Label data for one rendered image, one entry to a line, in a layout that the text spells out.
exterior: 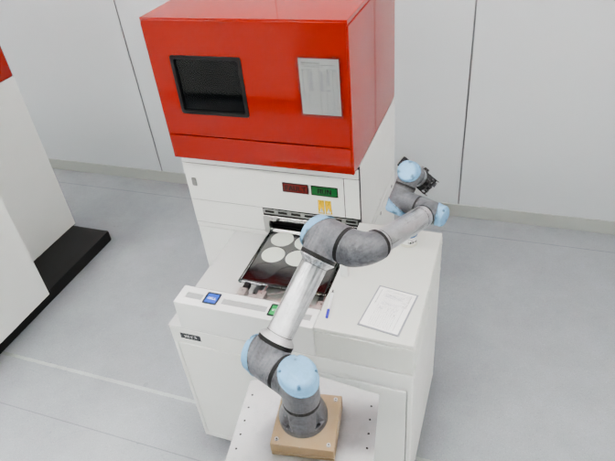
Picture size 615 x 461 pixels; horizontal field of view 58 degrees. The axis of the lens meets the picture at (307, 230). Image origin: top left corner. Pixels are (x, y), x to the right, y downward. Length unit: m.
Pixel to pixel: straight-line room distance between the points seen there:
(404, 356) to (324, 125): 0.88
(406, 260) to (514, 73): 1.72
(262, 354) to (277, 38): 1.07
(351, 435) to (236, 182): 1.21
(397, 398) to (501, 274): 1.72
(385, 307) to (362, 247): 0.42
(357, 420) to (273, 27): 1.34
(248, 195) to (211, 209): 0.23
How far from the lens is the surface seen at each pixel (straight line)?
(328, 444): 1.77
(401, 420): 2.20
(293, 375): 1.63
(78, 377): 3.42
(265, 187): 2.44
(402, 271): 2.13
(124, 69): 4.52
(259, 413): 1.92
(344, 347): 1.96
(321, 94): 2.07
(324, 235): 1.65
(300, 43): 2.03
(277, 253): 2.35
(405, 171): 1.95
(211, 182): 2.56
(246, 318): 2.03
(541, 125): 3.71
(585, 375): 3.20
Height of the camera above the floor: 2.37
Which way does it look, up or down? 37 degrees down
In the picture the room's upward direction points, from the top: 6 degrees counter-clockwise
